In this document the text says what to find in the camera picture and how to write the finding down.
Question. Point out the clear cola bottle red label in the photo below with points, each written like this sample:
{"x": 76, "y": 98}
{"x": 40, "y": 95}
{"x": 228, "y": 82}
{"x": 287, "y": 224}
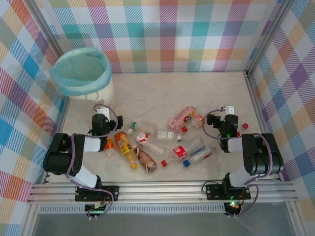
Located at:
{"x": 245, "y": 126}
{"x": 180, "y": 151}

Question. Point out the small orange label bottle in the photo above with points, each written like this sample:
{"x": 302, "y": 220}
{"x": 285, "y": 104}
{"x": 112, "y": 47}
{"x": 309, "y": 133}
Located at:
{"x": 109, "y": 146}

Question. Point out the orange juice bottle yellow cap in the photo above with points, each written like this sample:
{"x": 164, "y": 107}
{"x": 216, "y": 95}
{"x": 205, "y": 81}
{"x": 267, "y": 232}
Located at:
{"x": 124, "y": 145}

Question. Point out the clear bottle green neck label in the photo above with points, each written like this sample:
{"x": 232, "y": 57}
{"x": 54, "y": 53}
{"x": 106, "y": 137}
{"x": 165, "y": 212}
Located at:
{"x": 147, "y": 126}

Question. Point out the clear bottle red white label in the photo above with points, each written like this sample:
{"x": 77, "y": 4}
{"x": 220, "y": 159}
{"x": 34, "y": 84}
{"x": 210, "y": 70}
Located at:
{"x": 144, "y": 138}

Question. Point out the clear bottle blue cap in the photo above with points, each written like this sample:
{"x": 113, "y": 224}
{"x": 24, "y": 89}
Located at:
{"x": 201, "y": 155}

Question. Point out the clear bottle green white label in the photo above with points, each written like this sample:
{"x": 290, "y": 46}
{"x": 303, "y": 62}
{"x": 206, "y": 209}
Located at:
{"x": 167, "y": 134}

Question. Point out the brown chocolate drink bottle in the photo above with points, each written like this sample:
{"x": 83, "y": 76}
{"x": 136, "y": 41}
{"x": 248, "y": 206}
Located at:
{"x": 147, "y": 161}

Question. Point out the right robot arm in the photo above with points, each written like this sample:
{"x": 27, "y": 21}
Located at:
{"x": 235, "y": 145}

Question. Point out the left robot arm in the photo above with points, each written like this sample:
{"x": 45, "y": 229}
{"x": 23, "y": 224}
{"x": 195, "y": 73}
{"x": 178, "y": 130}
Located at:
{"x": 91, "y": 143}

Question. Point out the white waste bin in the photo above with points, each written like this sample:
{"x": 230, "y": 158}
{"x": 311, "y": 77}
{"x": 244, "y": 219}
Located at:
{"x": 105, "y": 91}

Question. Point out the white bin with teal liner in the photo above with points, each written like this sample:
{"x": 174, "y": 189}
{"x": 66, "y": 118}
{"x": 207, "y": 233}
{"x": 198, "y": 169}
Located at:
{"x": 78, "y": 66}

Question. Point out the small circuit board green light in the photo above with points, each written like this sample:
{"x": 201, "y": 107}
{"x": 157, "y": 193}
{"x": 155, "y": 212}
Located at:
{"x": 96, "y": 210}
{"x": 233, "y": 206}

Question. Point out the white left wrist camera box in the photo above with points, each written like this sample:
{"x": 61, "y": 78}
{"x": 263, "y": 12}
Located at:
{"x": 103, "y": 111}

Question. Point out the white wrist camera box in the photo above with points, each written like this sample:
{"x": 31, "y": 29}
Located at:
{"x": 229, "y": 108}
{"x": 103, "y": 111}

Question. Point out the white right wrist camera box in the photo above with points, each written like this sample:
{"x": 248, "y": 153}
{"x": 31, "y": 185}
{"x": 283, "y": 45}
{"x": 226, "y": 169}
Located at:
{"x": 229, "y": 108}

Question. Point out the aluminium frame floor rail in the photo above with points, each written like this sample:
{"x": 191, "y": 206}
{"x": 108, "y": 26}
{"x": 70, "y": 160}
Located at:
{"x": 60, "y": 118}
{"x": 254, "y": 98}

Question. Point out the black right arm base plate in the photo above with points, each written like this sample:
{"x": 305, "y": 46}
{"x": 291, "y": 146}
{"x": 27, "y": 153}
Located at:
{"x": 214, "y": 191}

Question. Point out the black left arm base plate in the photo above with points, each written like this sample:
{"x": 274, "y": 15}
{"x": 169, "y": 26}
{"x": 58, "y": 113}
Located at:
{"x": 110, "y": 193}

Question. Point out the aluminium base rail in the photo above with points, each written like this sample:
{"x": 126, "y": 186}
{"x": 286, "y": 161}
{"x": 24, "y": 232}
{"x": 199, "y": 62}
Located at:
{"x": 160, "y": 193}

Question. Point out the aluminium frame post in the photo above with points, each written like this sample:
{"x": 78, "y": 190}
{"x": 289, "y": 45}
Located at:
{"x": 47, "y": 29}
{"x": 296, "y": 221}
{"x": 268, "y": 37}
{"x": 29, "y": 221}

